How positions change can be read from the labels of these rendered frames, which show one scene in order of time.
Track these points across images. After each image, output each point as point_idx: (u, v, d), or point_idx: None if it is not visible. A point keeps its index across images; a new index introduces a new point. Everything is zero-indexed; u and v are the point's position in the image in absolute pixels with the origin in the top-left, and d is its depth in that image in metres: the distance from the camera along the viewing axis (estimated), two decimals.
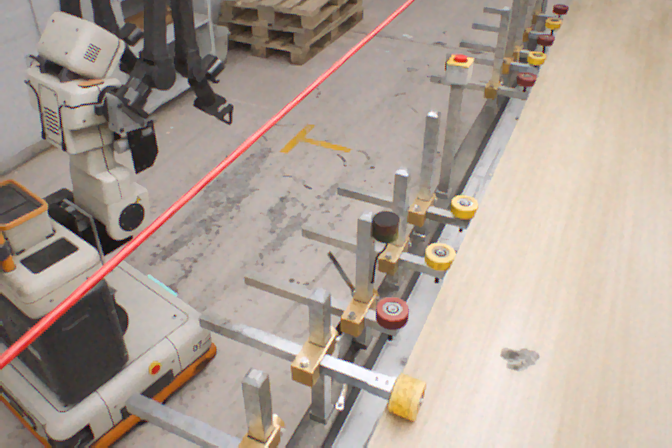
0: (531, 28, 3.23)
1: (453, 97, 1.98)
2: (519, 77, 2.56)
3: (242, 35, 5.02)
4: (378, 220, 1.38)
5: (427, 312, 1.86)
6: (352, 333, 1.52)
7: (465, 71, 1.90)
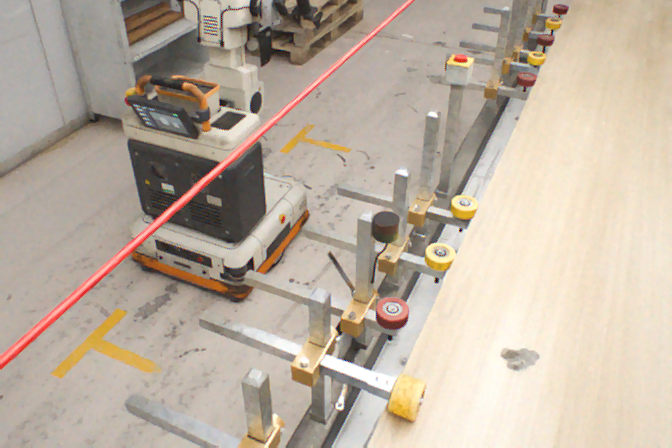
0: (531, 28, 3.23)
1: (453, 97, 1.98)
2: (519, 77, 2.56)
3: None
4: (378, 220, 1.38)
5: (427, 312, 1.86)
6: (352, 333, 1.52)
7: (465, 71, 1.90)
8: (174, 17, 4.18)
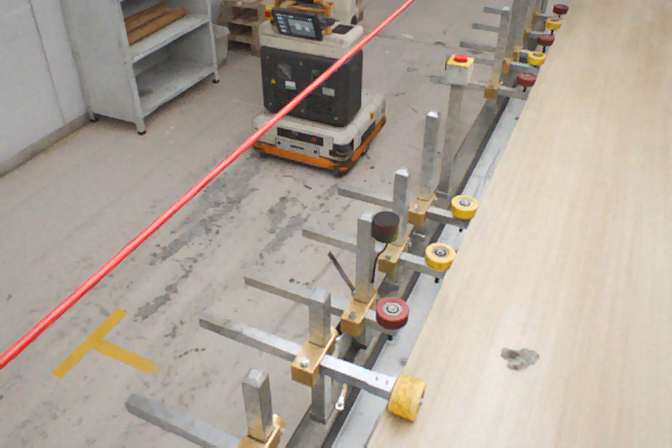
0: (531, 28, 3.23)
1: (453, 97, 1.98)
2: (519, 77, 2.56)
3: (242, 35, 5.02)
4: (378, 220, 1.38)
5: (427, 312, 1.86)
6: (352, 333, 1.52)
7: (465, 71, 1.90)
8: (174, 17, 4.18)
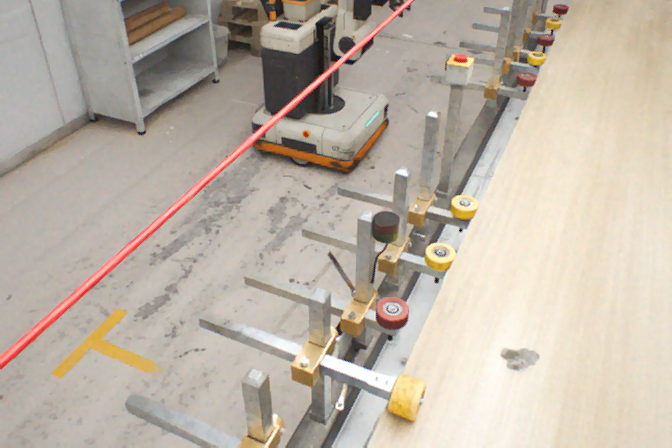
0: (531, 28, 3.23)
1: (453, 97, 1.98)
2: (519, 77, 2.56)
3: (242, 35, 5.02)
4: (378, 220, 1.38)
5: (427, 312, 1.86)
6: (352, 333, 1.52)
7: (465, 71, 1.90)
8: (174, 17, 4.18)
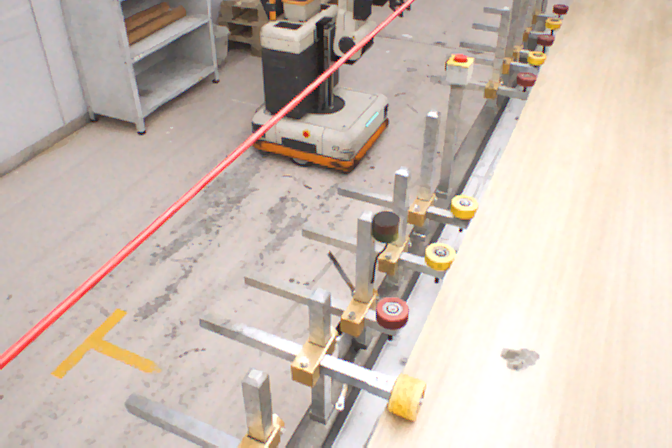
0: (531, 28, 3.23)
1: (453, 97, 1.98)
2: (519, 77, 2.56)
3: (242, 35, 5.02)
4: (378, 220, 1.38)
5: (427, 312, 1.86)
6: (352, 333, 1.52)
7: (465, 71, 1.90)
8: (174, 17, 4.18)
